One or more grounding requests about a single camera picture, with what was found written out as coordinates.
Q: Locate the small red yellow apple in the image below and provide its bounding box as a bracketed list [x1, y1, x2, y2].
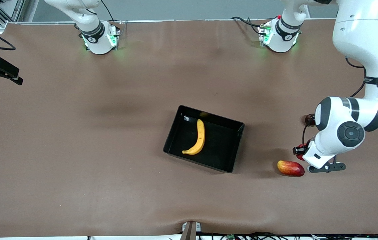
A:
[296, 144, 309, 161]

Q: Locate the black plastic box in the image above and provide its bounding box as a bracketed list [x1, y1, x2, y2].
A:
[163, 105, 245, 174]

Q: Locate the yellow banana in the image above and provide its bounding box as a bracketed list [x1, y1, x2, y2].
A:
[182, 119, 206, 156]

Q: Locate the red yellow mango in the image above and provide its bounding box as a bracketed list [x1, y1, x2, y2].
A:
[277, 160, 306, 177]

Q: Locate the aluminium frame corner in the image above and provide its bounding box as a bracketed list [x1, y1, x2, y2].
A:
[0, 0, 26, 34]

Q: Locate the black right arm base cable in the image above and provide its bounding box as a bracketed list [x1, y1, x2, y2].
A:
[100, 0, 115, 22]

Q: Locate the black arm base cable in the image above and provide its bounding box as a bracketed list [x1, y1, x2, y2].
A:
[100, 0, 115, 22]
[231, 16, 267, 36]

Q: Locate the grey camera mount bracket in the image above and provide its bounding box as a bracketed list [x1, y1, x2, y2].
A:
[179, 221, 202, 240]

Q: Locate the black left arm base cable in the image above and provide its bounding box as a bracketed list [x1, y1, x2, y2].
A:
[231, 16, 267, 36]

